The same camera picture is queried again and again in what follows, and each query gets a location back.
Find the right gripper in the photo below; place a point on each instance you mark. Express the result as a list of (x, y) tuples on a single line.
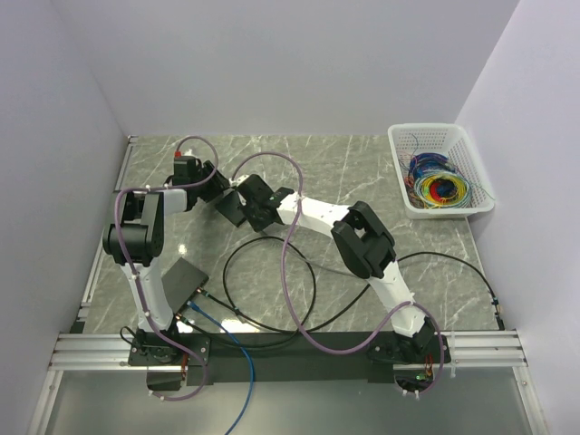
[(256, 227)]

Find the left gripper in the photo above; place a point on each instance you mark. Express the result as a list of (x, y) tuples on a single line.
[(218, 182)]

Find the black network switch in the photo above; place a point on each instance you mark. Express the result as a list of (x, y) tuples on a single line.
[(230, 207), (181, 282)]

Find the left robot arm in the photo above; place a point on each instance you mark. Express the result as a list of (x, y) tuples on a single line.
[(134, 232)]

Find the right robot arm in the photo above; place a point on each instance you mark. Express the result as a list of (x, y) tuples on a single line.
[(367, 250)]

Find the white plastic basket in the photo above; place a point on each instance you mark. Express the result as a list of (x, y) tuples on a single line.
[(439, 171)]

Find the black base beam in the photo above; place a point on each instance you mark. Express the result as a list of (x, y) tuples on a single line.
[(383, 361)]

